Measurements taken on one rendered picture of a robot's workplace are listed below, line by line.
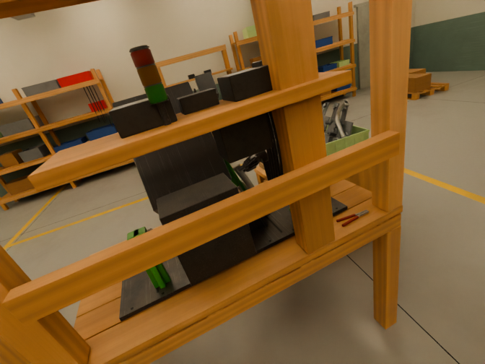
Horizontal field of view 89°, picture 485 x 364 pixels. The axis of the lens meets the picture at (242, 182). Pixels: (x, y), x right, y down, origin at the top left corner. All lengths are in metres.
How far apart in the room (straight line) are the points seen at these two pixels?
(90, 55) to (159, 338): 6.28
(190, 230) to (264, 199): 0.24
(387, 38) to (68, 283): 1.21
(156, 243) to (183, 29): 6.22
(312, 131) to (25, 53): 6.72
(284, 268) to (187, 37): 6.14
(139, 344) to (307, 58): 1.08
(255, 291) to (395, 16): 1.08
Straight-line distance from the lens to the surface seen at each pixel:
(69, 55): 6.92
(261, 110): 0.72
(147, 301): 1.16
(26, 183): 7.21
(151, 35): 6.70
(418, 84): 6.64
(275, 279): 1.07
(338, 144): 1.99
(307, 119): 0.85
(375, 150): 1.02
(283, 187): 0.81
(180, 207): 0.91
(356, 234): 1.22
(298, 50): 0.82
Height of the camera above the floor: 1.65
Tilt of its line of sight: 26 degrees down
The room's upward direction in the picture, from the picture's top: 16 degrees counter-clockwise
